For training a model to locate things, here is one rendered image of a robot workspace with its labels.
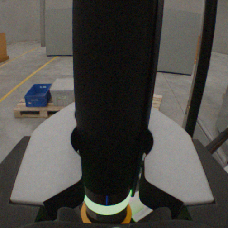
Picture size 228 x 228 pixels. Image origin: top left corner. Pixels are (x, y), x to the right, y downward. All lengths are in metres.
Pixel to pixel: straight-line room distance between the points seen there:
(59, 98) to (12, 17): 11.90
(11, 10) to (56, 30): 7.65
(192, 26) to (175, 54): 1.07
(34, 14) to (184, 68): 10.68
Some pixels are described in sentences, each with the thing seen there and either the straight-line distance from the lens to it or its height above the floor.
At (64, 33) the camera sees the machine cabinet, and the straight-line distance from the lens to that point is 7.54.
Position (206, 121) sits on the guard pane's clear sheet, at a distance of 1.42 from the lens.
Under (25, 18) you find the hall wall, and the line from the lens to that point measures 14.06.
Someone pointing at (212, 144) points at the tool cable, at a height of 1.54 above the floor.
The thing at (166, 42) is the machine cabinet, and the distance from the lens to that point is 5.75.
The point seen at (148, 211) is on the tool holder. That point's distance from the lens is 0.20.
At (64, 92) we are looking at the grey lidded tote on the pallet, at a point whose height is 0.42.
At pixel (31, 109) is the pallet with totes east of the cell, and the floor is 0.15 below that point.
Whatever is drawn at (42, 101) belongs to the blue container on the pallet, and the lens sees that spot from 3.34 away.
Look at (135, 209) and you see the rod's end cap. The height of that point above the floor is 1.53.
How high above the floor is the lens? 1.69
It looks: 30 degrees down
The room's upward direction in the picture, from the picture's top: 3 degrees clockwise
